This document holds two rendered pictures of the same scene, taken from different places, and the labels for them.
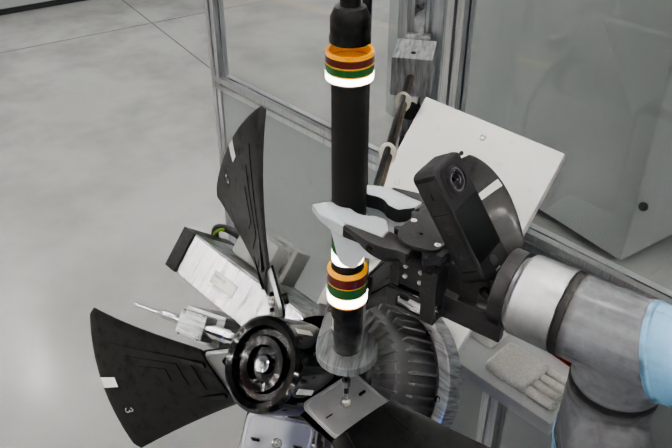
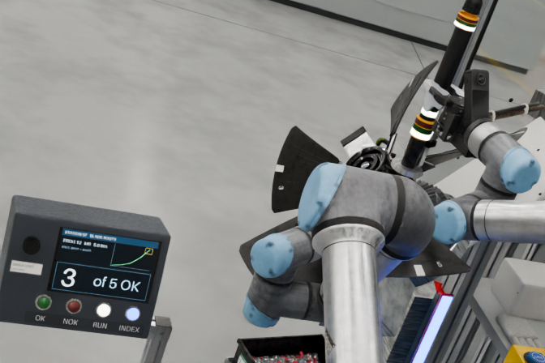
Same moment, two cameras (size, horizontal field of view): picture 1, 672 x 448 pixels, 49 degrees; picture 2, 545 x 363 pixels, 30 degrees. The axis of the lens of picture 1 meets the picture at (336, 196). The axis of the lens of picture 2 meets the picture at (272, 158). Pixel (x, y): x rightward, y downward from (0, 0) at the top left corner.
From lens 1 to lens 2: 1.51 m
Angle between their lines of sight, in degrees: 22
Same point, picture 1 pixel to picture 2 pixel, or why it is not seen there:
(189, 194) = not seen: hidden behind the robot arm
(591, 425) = (478, 190)
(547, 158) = not seen: outside the picture
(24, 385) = (174, 254)
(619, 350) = (499, 154)
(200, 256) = (362, 142)
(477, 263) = (471, 114)
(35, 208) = (246, 156)
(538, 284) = (487, 127)
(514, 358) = (518, 322)
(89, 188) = not seen: hidden behind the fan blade
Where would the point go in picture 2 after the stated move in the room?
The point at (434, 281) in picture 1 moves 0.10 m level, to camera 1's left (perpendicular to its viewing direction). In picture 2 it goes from (452, 118) to (409, 96)
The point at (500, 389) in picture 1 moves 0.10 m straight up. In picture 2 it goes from (496, 330) to (512, 299)
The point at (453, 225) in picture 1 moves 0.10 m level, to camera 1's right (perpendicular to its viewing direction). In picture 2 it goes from (469, 95) to (515, 117)
